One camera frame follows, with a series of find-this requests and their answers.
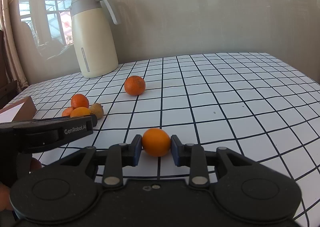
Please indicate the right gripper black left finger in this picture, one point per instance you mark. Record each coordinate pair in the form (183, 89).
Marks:
(90, 168)

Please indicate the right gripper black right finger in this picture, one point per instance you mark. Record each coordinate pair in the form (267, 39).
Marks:
(224, 160)

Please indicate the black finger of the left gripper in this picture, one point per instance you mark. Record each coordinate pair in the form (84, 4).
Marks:
(40, 135)

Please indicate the brown white cardboard box tray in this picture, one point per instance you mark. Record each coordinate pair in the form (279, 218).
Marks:
(21, 110)

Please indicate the small tangerine left of pile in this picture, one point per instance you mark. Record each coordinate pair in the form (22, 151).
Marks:
(67, 112)

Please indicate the small orange top of pile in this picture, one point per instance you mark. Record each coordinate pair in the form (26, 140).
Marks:
(79, 100)

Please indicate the white black grid tablecloth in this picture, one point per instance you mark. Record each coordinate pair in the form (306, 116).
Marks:
(249, 102)

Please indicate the cream thermos jug grey lid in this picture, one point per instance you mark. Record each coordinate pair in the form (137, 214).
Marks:
(92, 36)

